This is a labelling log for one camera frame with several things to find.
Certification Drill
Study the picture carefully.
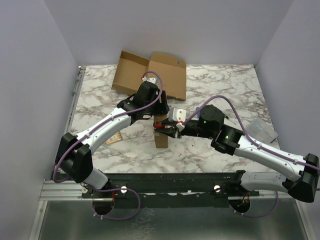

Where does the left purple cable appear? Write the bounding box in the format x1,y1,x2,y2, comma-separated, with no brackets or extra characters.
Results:
53,70,164,221

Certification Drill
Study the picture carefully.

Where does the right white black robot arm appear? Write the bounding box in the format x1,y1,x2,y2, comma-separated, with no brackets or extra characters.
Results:
153,105,320,203

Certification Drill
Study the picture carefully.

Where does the aluminium extrusion frame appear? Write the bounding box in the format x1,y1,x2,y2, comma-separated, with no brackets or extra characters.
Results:
32,65,313,240

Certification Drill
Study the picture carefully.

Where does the green black screwdriver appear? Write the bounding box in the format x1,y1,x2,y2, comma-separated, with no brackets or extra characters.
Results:
224,115,237,125

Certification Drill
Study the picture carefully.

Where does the clear plastic screw box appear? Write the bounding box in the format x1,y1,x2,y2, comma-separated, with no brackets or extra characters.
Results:
245,117,278,144

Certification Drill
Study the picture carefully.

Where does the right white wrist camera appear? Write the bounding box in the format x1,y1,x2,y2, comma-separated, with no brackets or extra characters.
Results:
168,107,187,132

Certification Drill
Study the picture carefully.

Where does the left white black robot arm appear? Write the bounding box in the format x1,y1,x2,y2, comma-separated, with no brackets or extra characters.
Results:
55,81,169,198

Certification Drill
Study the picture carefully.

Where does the brown cardboard express box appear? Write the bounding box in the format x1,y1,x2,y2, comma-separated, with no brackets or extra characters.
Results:
110,49,188,102

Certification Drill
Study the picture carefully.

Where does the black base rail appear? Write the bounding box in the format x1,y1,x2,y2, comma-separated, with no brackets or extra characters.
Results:
80,170,259,212

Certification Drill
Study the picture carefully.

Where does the red black utility knife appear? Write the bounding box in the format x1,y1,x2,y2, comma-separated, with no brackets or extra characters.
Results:
153,120,171,129

